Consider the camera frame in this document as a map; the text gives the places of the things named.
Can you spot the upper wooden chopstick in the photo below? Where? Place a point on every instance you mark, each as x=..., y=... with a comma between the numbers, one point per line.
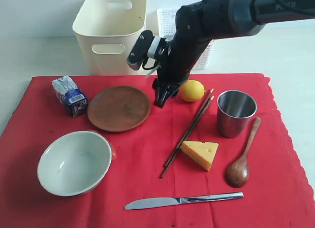
x=197, y=116

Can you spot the blue white milk carton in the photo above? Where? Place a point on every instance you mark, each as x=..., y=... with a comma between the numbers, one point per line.
x=70, y=96

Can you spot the wooden spoon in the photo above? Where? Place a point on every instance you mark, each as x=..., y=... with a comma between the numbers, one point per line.
x=237, y=174

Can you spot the lower wooden chopstick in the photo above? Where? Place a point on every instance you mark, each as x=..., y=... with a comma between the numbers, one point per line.
x=166, y=168

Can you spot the brown wooden plate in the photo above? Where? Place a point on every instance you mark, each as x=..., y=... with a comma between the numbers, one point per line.
x=119, y=108

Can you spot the stainless steel cup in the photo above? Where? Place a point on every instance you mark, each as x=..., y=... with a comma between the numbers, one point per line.
x=235, y=109

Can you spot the cream plastic bin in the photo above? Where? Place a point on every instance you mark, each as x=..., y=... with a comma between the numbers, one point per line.
x=106, y=31

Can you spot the yellow orange fruit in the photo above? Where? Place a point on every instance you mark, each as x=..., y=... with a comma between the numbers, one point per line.
x=192, y=91

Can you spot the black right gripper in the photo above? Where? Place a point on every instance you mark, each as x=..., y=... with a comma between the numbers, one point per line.
x=180, y=58

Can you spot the red table cloth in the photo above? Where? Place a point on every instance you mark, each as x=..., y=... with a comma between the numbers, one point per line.
x=277, y=194

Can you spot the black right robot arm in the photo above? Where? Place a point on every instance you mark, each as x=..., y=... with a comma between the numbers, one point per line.
x=199, y=23

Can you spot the pale green ceramic bowl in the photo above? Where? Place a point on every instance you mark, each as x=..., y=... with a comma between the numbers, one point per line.
x=75, y=163

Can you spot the silver table knife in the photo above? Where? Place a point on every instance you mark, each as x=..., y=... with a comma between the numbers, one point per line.
x=156, y=202

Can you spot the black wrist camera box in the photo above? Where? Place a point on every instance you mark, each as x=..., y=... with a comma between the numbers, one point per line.
x=140, y=49

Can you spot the wooden chopstick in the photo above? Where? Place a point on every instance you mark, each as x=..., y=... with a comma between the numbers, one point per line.
x=197, y=116
x=166, y=168

